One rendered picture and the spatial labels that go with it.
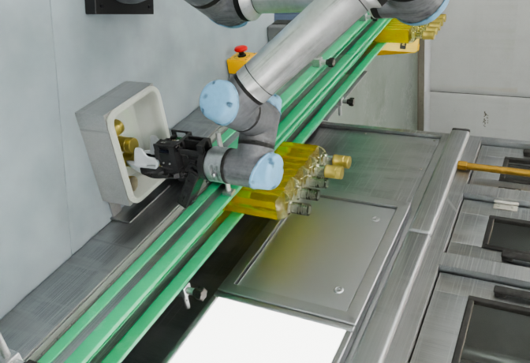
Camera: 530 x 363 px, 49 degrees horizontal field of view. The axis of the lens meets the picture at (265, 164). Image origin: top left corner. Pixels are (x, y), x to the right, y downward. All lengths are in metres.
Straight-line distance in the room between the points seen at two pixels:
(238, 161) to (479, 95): 6.65
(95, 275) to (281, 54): 0.58
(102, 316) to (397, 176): 1.00
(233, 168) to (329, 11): 0.36
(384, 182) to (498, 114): 6.04
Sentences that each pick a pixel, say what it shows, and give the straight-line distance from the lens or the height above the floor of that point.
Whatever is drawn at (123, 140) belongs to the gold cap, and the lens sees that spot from 1.31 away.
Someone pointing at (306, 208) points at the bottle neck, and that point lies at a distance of 1.36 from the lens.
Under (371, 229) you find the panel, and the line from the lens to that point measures 1.51.
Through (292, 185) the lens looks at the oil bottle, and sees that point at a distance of 1.42.
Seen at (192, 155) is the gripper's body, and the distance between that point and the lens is 1.20.
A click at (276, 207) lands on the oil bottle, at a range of 1.38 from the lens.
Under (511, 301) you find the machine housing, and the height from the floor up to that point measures 1.60.
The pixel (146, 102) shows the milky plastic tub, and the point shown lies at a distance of 1.34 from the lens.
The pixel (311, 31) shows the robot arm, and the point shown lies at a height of 1.25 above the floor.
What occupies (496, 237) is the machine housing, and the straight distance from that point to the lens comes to 1.58.
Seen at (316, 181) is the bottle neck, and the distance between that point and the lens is 1.46.
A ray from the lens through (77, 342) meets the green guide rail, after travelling 1.13.
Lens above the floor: 1.64
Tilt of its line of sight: 26 degrees down
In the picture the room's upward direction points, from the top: 98 degrees clockwise
